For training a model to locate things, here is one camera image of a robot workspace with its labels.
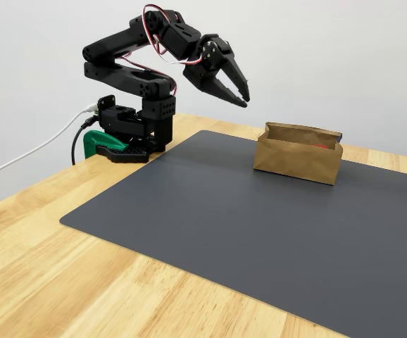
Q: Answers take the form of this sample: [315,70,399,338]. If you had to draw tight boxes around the brown paper bag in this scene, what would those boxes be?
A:
[252,122,344,187]

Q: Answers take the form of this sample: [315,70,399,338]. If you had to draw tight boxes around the green table clamp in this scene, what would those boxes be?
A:
[82,129,130,159]

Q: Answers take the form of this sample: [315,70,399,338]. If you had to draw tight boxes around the grey mat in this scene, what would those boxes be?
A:
[58,130,407,338]

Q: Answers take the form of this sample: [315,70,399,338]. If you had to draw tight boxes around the red and white servo wire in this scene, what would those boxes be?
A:
[118,4,204,96]

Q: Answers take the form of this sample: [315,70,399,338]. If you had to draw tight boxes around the black cable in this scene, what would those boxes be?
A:
[70,118,97,165]

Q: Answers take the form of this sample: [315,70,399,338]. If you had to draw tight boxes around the white cable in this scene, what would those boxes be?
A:
[0,104,99,182]

